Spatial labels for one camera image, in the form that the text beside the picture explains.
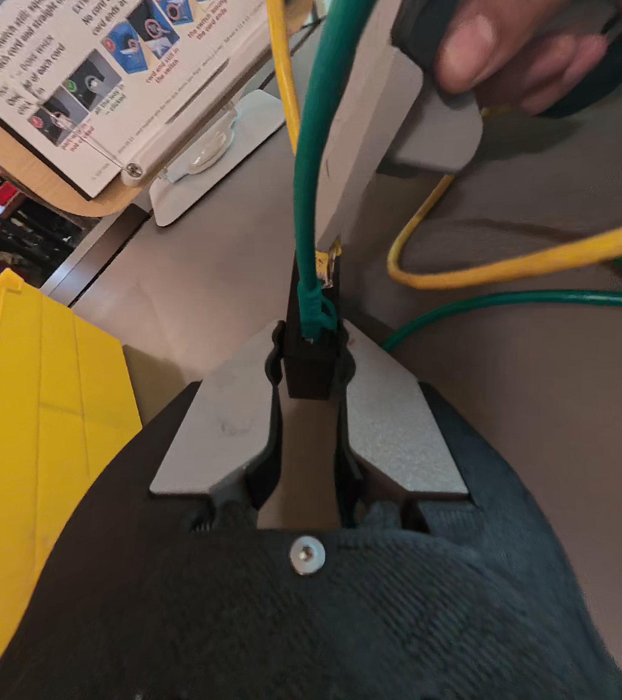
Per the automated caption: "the yellow plastic bin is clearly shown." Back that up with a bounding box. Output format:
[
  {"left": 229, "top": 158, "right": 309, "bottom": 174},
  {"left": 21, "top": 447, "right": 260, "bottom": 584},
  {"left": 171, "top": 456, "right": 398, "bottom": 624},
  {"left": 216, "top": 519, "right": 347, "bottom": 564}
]
[{"left": 0, "top": 268, "right": 143, "bottom": 700}]

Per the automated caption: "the black network switch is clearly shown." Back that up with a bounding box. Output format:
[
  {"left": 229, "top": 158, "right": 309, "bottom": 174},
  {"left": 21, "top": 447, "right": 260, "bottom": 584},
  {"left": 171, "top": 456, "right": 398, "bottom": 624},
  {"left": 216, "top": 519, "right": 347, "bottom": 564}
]
[{"left": 281, "top": 257, "right": 343, "bottom": 400}]

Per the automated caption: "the green ethernet cable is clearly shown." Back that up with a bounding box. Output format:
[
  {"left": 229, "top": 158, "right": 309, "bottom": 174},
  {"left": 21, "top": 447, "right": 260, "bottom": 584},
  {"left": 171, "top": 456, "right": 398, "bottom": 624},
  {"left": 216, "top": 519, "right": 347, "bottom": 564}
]
[{"left": 293, "top": 0, "right": 622, "bottom": 353}]

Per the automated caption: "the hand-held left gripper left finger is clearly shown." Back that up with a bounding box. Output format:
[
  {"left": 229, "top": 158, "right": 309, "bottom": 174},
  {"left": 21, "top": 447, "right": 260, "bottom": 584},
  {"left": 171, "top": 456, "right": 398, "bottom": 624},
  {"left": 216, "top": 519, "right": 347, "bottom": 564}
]
[{"left": 150, "top": 320, "right": 285, "bottom": 509}]

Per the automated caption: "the person's right hand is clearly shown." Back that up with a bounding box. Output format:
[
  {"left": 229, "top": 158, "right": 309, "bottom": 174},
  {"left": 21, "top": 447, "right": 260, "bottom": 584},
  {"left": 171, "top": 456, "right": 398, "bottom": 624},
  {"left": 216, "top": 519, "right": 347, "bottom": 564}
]
[{"left": 434, "top": 0, "right": 622, "bottom": 116}]

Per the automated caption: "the printed instruction sheet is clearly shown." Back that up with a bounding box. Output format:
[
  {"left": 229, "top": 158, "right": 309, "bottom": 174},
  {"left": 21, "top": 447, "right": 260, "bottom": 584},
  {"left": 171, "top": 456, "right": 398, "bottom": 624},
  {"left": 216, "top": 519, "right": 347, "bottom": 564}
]
[{"left": 0, "top": 0, "right": 269, "bottom": 199}]

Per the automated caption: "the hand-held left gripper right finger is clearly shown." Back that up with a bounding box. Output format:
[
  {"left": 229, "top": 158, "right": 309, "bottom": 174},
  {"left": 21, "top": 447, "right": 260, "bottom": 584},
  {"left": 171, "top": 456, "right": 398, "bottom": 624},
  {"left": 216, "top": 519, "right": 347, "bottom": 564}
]
[{"left": 335, "top": 320, "right": 469, "bottom": 510}]

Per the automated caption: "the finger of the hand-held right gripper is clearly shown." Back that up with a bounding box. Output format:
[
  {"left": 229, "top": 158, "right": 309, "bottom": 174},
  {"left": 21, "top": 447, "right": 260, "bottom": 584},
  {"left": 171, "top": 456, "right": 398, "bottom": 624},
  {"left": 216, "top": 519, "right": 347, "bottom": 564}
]
[
  {"left": 376, "top": 70, "right": 484, "bottom": 176},
  {"left": 315, "top": 0, "right": 425, "bottom": 255}
]

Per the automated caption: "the white display stand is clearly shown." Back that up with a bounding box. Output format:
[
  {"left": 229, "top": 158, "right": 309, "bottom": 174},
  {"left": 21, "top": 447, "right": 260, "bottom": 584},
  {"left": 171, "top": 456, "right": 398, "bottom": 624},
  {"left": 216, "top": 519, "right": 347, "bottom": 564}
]
[{"left": 119, "top": 89, "right": 290, "bottom": 228}]

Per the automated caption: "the yellow ethernet cable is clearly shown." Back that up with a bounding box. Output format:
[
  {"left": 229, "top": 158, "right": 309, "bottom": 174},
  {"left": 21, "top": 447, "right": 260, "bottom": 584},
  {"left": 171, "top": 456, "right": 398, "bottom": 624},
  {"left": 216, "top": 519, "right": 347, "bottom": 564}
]
[{"left": 266, "top": 0, "right": 622, "bottom": 291}]

